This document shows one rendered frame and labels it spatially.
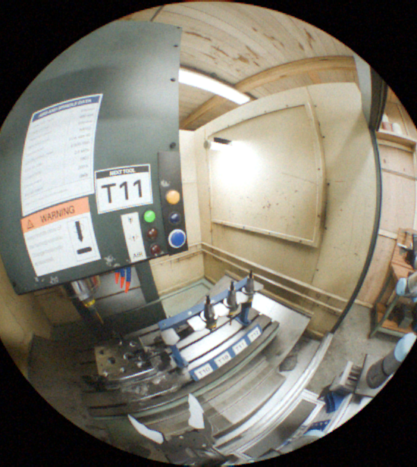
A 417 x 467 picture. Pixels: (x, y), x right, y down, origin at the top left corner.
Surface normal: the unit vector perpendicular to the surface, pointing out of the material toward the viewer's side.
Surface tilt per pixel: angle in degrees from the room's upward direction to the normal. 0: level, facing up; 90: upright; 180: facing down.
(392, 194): 90
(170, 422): 8
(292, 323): 24
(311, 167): 90
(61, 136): 90
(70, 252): 90
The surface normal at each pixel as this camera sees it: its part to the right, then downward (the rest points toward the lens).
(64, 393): 0.27, -0.96
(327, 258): -0.80, 0.21
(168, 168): 0.59, 0.20
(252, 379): 0.04, -0.98
